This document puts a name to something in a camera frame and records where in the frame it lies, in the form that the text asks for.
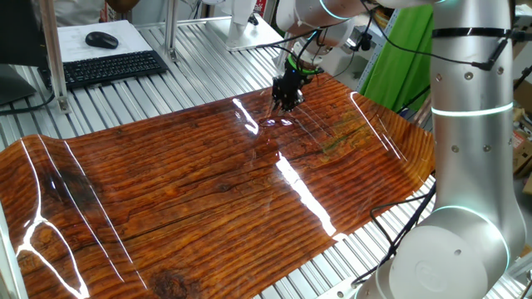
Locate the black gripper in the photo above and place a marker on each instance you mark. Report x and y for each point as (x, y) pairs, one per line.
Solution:
(289, 87)

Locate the bare person forearm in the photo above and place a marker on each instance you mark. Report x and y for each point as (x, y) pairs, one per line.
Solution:
(122, 4)

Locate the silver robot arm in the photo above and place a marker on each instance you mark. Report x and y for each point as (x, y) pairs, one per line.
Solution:
(469, 166)

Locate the red white label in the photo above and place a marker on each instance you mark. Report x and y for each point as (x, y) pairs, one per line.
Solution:
(260, 6)

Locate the grey metal shelf rack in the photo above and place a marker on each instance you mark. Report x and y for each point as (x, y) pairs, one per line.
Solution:
(376, 54)

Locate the green cloth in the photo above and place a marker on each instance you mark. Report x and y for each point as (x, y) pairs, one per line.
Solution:
(399, 70)

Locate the glossy wood-grain mat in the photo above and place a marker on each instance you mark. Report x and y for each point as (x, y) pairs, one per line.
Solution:
(187, 187)

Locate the black keyboard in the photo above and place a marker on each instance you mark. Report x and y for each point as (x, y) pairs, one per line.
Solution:
(108, 66)

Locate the black computer mouse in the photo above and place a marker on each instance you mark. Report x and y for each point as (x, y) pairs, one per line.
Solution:
(101, 40)

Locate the person torso in white shirt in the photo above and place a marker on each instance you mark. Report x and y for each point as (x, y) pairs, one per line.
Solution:
(77, 10)

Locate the cardboard box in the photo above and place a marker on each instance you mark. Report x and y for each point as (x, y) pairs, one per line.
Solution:
(521, 153)

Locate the black tripod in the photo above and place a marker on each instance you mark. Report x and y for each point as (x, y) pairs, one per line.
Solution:
(524, 74)

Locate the black monitor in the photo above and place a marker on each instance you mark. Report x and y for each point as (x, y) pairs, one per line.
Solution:
(18, 33)

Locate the white stand with base plate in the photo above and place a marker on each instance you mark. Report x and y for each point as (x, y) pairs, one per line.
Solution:
(245, 35)

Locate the aluminium frame post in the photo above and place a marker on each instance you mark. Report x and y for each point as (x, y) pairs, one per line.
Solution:
(54, 62)
(171, 29)

